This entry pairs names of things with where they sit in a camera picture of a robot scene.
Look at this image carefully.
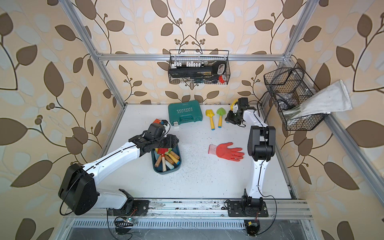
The white cloth bag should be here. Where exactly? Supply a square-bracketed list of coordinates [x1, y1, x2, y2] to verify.
[283, 80, 353, 120]

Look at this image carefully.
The wire basket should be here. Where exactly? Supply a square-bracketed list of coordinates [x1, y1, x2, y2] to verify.
[264, 63, 329, 131]
[168, 49, 231, 86]

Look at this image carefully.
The yellow shovel blue handle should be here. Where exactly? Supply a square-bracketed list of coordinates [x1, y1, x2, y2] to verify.
[206, 109, 216, 131]

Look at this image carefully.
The green shovel orange handle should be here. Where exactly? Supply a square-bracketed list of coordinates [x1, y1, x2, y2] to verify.
[217, 108, 226, 128]

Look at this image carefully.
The back wire basket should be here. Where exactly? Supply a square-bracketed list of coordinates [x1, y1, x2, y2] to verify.
[168, 49, 231, 86]

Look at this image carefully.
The teal storage box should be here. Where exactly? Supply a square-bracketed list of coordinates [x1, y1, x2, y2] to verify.
[151, 146, 182, 175]

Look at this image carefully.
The black handheld tool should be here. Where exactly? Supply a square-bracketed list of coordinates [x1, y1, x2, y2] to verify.
[168, 61, 227, 79]

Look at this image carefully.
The red shovel wooden handle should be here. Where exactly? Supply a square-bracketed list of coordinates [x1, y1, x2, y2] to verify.
[156, 148, 169, 157]

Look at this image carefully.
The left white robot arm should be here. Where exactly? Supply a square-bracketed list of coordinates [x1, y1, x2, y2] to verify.
[58, 123, 179, 216]

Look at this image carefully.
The green tool case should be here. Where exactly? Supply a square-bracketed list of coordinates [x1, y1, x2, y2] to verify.
[168, 100, 203, 126]

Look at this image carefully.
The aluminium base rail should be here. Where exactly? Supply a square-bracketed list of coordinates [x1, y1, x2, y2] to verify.
[66, 199, 313, 230]

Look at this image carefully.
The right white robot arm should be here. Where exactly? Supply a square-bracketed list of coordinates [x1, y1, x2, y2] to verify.
[225, 98, 276, 209]

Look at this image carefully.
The yellow shovel wooden handle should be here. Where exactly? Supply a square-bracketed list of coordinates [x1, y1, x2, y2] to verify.
[230, 99, 238, 111]

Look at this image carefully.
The red work glove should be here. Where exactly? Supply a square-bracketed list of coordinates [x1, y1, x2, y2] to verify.
[208, 142, 245, 162]

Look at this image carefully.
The right wire basket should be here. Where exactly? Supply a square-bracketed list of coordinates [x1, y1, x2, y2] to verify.
[264, 63, 329, 131]

